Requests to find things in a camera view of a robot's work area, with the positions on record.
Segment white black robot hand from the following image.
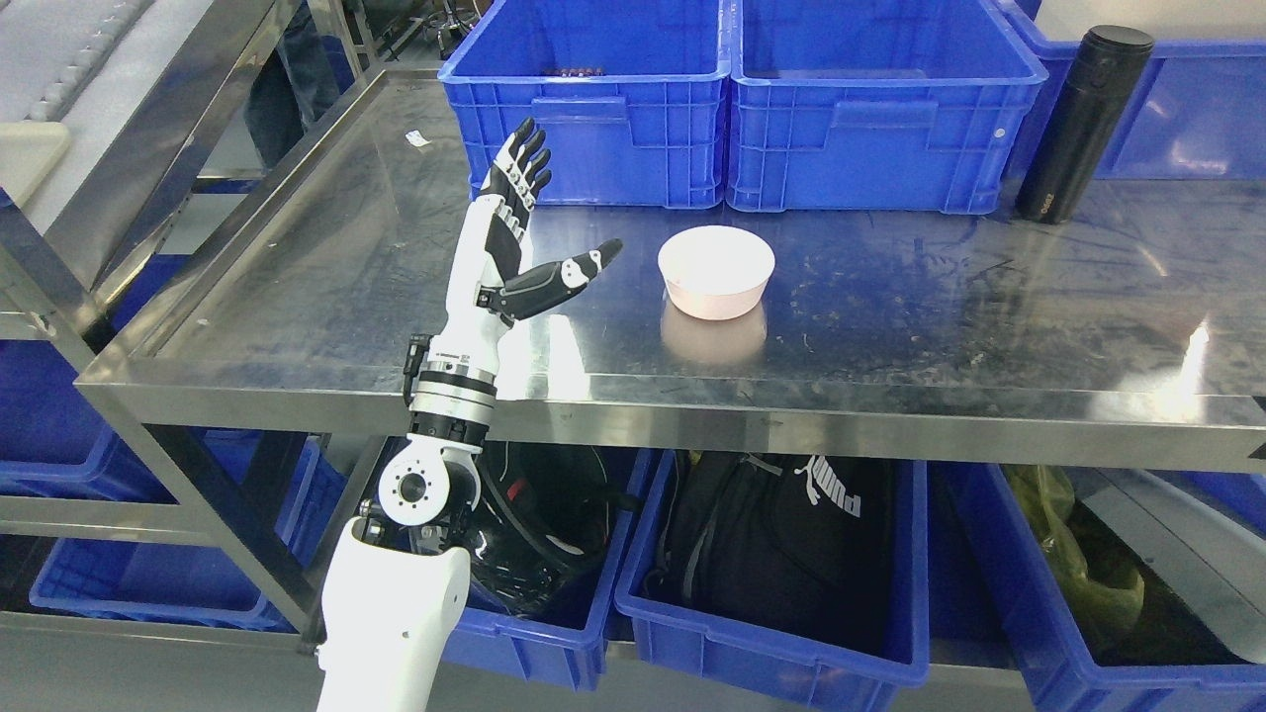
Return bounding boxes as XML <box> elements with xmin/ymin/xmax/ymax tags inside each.
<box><xmin>429</xmin><ymin>117</ymin><xmax>623</xmax><ymax>375</ymax></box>

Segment pink plastic bowl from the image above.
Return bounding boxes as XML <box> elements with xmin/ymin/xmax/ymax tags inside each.
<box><xmin>657</xmin><ymin>224</ymin><xmax>776</xmax><ymax>321</ymax></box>

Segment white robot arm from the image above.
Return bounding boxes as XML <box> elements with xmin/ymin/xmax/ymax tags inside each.
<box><xmin>317</xmin><ymin>333</ymin><xmax>500</xmax><ymax>711</ymax></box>

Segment steel shelf rack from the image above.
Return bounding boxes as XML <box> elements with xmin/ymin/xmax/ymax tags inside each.
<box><xmin>3</xmin><ymin>1</ymin><xmax>319</xmax><ymax>630</ymax></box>

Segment blue plastic bin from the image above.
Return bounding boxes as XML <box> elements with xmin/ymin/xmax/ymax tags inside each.
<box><xmin>725</xmin><ymin>1</ymin><xmax>1048</xmax><ymax>215</ymax></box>
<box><xmin>998</xmin><ymin>1</ymin><xmax>1265</xmax><ymax>180</ymax></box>
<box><xmin>438</xmin><ymin>1</ymin><xmax>730</xmax><ymax>209</ymax></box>

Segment black helmet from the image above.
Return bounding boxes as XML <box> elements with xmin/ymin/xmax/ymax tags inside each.
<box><xmin>462</xmin><ymin>440</ymin><xmax>639</xmax><ymax>620</ymax></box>

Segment blue bin with helmet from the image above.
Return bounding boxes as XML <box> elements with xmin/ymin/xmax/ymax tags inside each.
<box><xmin>442</xmin><ymin>448</ymin><xmax>662</xmax><ymax>692</ymax></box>

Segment blue bin with backpack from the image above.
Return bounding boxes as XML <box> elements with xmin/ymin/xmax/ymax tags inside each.
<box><xmin>614</xmin><ymin>450</ymin><xmax>931</xmax><ymax>711</ymax></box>

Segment black puma backpack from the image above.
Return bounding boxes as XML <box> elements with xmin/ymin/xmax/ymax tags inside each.
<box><xmin>639</xmin><ymin>451</ymin><xmax>898</xmax><ymax>655</ymax></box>

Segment cream bear tray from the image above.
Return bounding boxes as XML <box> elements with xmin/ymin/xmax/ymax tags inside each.
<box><xmin>1</xmin><ymin>122</ymin><xmax>71</xmax><ymax>208</ymax></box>

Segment black thermos bottle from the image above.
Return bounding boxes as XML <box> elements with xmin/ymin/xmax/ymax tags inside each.
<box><xmin>1017</xmin><ymin>27</ymin><xmax>1156</xmax><ymax>224</ymax></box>

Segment blue bin with bag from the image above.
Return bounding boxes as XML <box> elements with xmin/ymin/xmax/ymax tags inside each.
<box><xmin>938</xmin><ymin>462</ymin><xmax>1265</xmax><ymax>711</ymax></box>

